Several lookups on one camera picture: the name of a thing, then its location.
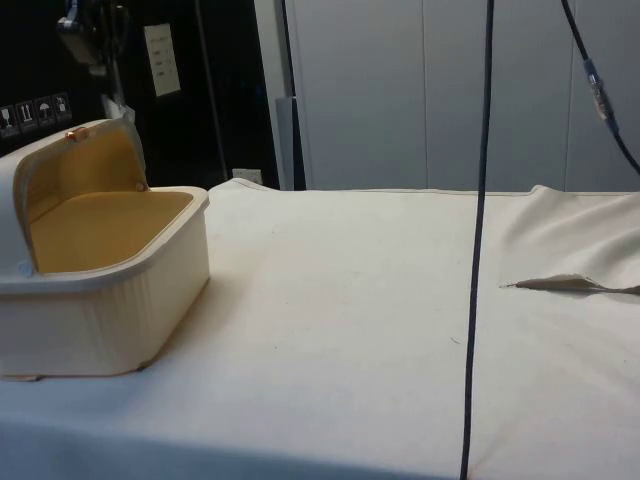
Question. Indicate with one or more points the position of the rounded box lid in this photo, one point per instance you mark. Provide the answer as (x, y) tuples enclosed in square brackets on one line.
[(85, 170)]

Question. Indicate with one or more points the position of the pale grey locker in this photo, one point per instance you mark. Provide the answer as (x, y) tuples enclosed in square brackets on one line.
[(360, 100)]

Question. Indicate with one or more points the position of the black cabinet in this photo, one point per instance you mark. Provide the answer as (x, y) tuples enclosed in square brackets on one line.
[(230, 75)]

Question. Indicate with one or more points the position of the cream box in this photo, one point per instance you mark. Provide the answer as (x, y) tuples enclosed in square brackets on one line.
[(100, 325)]

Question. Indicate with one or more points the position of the white wall socket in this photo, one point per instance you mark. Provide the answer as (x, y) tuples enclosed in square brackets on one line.
[(247, 176)]

